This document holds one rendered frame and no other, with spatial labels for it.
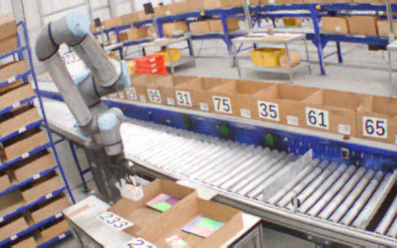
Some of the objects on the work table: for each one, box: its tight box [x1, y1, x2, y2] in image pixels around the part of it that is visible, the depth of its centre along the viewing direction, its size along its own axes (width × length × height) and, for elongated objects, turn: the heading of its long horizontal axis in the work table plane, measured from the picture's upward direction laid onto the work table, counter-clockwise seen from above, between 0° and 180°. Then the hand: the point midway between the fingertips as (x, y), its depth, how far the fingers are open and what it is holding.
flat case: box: [181, 216, 226, 238], centre depth 161 cm, size 14×19×2 cm
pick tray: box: [135, 197, 244, 248], centre depth 153 cm, size 28×38×10 cm
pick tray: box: [106, 178, 199, 237], centre depth 178 cm, size 28×38×10 cm
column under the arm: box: [83, 140, 144, 207], centre depth 207 cm, size 26×26×33 cm
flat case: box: [146, 193, 182, 213], centre depth 185 cm, size 14×19×2 cm
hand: (130, 190), depth 171 cm, fingers closed on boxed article, 6 cm apart
